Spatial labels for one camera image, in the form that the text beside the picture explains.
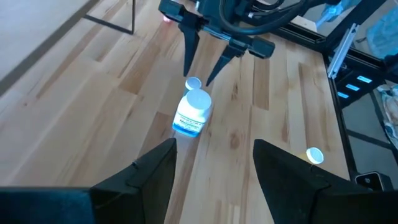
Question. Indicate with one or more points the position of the black metal table frame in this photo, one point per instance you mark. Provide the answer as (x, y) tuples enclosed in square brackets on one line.
[(311, 39)]

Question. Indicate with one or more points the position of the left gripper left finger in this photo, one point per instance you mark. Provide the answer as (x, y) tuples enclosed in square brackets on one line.
[(149, 186)]

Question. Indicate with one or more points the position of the white bottle with blue label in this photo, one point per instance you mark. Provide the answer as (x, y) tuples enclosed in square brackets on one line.
[(191, 115)]

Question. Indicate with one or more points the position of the black table-level camera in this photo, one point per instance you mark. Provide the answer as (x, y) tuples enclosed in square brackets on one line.
[(373, 182)]

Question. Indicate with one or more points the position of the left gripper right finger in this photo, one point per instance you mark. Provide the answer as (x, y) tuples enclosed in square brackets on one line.
[(286, 186)]

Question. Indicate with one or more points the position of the silver aluminium extrusion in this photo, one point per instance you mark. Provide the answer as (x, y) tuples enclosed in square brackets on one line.
[(342, 51)]

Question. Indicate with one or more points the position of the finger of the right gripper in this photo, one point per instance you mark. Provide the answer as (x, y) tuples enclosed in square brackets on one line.
[(190, 46), (228, 56)]

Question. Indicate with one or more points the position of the black box with blue lights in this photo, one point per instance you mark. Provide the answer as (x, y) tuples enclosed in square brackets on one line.
[(376, 90)]

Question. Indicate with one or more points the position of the blue plastic cover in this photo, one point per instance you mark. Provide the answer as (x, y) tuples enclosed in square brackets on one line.
[(384, 34)]

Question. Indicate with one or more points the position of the wooden shelf with black legs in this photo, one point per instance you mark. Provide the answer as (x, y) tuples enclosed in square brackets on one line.
[(134, 18)]

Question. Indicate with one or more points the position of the light blue plastic object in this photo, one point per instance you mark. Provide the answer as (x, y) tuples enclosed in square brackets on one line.
[(331, 12)]

